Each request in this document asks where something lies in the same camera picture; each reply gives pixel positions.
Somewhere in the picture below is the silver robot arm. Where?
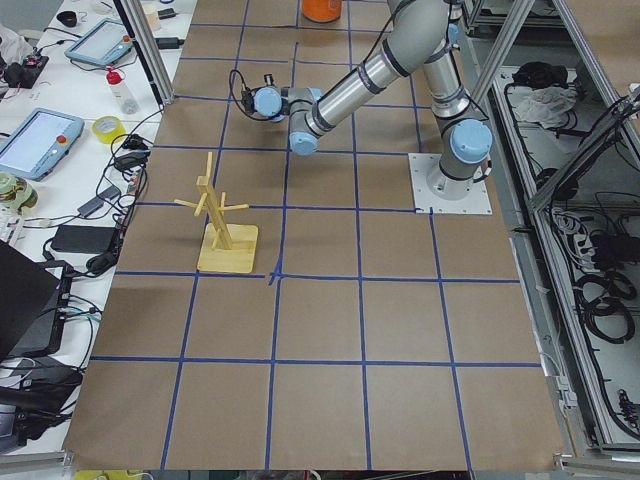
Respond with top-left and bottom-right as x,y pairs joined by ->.
241,0 -> 493,200

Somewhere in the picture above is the wooden cup holder tree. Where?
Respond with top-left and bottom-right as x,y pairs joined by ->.
174,152 -> 259,274

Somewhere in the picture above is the red capped squeeze bottle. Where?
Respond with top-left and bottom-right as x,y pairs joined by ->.
106,66 -> 139,115

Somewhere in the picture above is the black power adapter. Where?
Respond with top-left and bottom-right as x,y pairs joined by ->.
51,225 -> 116,254

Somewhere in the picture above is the yellow tape roll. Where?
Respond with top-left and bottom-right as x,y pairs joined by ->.
92,115 -> 126,144

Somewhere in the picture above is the white crumpled cloth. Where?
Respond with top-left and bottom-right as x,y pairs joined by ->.
514,86 -> 577,129

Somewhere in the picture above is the far teach pendant tablet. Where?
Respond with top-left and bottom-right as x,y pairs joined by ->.
64,19 -> 133,67

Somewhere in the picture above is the teach pendant tablet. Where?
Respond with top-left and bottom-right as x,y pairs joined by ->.
64,19 -> 133,67
1,108 -> 85,181

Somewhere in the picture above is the black laptop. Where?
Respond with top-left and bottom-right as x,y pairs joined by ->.
1,243 -> 72,360

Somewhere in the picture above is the near teach pendant tablet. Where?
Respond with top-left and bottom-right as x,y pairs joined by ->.
1,108 -> 85,181

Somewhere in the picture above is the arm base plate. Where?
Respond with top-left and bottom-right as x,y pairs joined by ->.
408,153 -> 492,215

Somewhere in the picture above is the aluminium frame post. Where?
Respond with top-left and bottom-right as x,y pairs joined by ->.
114,0 -> 175,107

